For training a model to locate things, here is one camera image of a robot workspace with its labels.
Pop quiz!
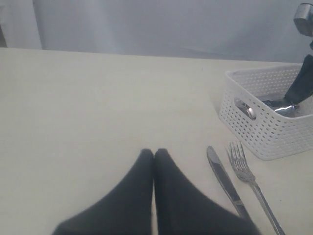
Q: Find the white perforated plastic basket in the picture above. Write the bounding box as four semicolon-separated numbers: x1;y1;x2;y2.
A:
219;64;313;161

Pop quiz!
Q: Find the silver table knife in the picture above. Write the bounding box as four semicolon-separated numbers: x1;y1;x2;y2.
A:
206;146;252;222

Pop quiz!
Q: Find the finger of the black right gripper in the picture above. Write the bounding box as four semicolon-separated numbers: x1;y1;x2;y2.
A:
286;54;313;103

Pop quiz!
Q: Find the silver metal fork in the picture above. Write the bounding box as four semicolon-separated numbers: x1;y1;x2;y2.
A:
227;141;286;235

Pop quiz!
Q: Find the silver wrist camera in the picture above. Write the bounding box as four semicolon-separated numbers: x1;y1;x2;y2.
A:
293;3;313;37

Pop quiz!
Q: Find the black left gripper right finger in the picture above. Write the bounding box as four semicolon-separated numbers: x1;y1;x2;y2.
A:
154;148;260;235

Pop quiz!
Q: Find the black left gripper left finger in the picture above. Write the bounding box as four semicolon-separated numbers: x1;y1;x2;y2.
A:
54;149;154;235

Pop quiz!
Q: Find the shiny steel cup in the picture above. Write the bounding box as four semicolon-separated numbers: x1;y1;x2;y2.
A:
234;98;299;120

